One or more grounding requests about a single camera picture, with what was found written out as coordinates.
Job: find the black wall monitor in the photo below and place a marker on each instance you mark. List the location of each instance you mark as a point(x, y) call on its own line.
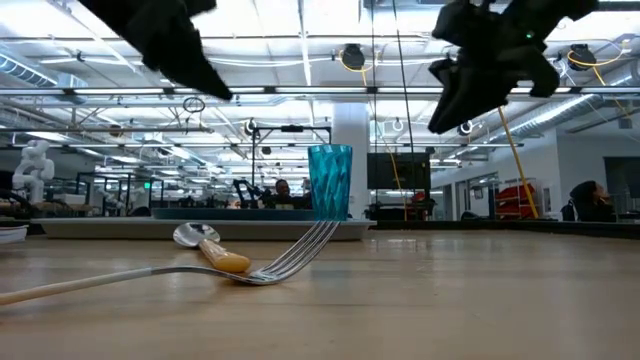
point(400, 170)

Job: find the grey plastic tray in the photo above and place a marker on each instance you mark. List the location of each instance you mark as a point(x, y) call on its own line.
point(125, 229)

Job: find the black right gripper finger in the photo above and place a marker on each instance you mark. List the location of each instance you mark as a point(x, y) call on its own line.
point(470, 100)
point(455, 70)

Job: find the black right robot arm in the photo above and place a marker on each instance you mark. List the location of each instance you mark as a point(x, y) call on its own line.
point(565, 10)

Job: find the white round column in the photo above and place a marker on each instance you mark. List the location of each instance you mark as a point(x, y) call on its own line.
point(350, 130)

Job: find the teal faceted plastic cup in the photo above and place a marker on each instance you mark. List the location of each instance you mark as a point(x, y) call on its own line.
point(330, 180)

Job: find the person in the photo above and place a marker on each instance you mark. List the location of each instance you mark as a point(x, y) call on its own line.
point(590, 200)
point(282, 190)

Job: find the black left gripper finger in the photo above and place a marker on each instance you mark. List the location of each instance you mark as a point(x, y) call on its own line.
point(190, 65)

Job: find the black background rig frame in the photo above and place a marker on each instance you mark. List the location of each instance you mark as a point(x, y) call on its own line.
point(292, 128)

